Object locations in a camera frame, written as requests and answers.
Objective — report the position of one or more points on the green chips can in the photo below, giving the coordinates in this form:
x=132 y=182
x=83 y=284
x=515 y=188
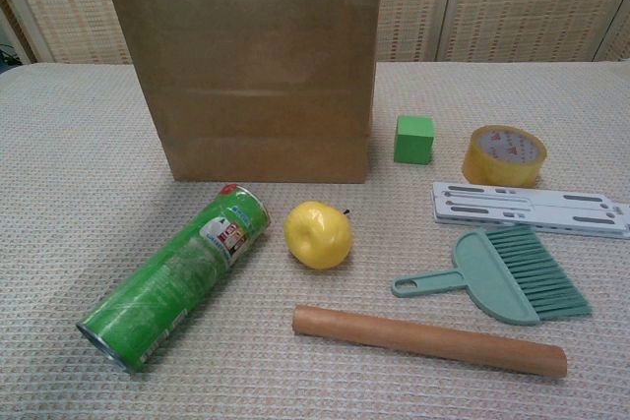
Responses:
x=167 y=287

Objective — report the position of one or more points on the brown paper bag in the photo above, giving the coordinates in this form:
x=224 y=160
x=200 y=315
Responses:
x=246 y=85

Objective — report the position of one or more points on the yellow apple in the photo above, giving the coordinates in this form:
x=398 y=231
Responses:
x=317 y=238

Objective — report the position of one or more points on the green cube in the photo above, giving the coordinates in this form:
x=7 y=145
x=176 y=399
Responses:
x=413 y=144

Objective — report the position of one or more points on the yellow packing tape roll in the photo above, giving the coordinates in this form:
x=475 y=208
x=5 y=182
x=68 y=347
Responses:
x=502 y=171

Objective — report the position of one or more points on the wooden rolling pin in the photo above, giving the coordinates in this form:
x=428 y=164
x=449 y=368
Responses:
x=428 y=341

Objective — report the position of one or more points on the teal mini brush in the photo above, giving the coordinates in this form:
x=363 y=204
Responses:
x=487 y=277

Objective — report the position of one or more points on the white woven tablecloth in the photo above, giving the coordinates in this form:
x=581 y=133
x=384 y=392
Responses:
x=74 y=120

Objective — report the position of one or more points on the woven folding screen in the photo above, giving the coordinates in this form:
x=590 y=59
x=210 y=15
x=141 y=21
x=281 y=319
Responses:
x=517 y=7

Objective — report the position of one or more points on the grey plastic bracket plate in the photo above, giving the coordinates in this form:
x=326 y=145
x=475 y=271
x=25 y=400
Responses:
x=541 y=211

